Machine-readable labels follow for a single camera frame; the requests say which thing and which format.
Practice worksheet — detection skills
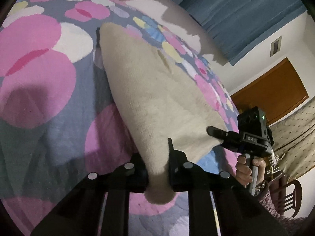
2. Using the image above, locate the beige knit sweater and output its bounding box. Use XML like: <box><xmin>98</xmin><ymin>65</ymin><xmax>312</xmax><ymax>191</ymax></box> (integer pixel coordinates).
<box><xmin>99</xmin><ymin>23</ymin><xmax>226</xmax><ymax>205</ymax></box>

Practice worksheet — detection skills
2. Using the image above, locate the pink knit sleeve forearm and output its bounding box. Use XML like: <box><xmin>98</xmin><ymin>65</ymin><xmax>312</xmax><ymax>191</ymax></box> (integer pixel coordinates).
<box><xmin>255</xmin><ymin>181</ymin><xmax>306</xmax><ymax>235</ymax></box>

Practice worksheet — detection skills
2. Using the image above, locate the person's right hand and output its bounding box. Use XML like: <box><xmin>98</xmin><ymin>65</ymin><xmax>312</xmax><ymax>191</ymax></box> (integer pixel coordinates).
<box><xmin>235</xmin><ymin>155</ymin><xmax>266</xmax><ymax>186</ymax></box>

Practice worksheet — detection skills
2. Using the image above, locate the beige quilted cloth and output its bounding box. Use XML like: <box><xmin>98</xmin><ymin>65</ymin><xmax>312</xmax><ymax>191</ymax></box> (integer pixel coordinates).
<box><xmin>271</xmin><ymin>99</ymin><xmax>315</xmax><ymax>183</ymax></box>

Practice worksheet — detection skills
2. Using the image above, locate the brown wooden door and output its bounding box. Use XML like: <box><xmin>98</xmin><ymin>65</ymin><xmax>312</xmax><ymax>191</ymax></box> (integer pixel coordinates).
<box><xmin>231</xmin><ymin>58</ymin><xmax>309</xmax><ymax>125</ymax></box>

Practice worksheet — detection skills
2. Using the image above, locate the wooden chair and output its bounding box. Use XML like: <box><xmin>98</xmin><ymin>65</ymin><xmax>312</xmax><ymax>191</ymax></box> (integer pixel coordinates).
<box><xmin>269</xmin><ymin>174</ymin><xmax>302</xmax><ymax>218</ymax></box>

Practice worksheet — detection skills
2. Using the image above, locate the colourful polka dot bedspread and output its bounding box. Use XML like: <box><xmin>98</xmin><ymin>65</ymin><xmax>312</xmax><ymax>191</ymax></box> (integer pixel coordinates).
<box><xmin>1</xmin><ymin>0</ymin><xmax>238</xmax><ymax>235</ymax></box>

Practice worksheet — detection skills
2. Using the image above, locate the blue curtain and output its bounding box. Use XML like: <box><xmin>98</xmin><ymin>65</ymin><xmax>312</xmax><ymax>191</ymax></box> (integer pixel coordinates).
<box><xmin>172</xmin><ymin>0</ymin><xmax>307</xmax><ymax>65</ymax></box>

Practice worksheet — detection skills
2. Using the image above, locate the grey wall switch plate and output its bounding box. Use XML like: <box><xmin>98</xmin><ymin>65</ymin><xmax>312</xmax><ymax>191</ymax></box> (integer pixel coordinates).
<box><xmin>270</xmin><ymin>36</ymin><xmax>282</xmax><ymax>57</ymax></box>

